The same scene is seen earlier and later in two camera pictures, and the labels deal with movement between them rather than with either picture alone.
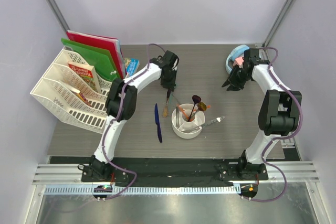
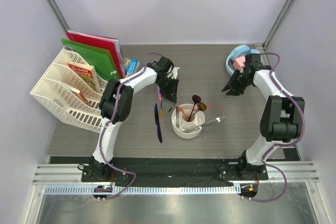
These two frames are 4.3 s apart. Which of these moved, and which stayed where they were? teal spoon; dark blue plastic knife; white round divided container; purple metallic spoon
Moved: teal spoon
Stayed: purple metallic spoon; white round divided container; dark blue plastic knife
